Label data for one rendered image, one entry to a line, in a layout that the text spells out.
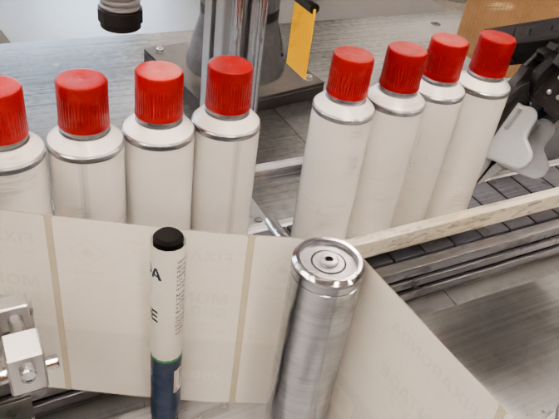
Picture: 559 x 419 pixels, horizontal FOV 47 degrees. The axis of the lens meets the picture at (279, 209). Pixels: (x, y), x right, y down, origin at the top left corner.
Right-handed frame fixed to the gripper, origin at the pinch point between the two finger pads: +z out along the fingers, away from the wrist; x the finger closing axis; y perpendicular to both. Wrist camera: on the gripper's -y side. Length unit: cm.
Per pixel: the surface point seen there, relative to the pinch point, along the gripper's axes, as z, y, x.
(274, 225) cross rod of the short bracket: 13.8, -0.8, -19.0
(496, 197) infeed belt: 2.0, -0.7, 7.6
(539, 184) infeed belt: -1.6, -1.0, 13.9
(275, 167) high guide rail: 9.1, -2.7, -21.1
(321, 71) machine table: 5.1, -43.9, 11.9
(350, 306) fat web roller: 6.0, 21.3, -32.9
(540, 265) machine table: 5.2, 6.5, 12.1
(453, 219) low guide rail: 4.8, 4.4, -4.3
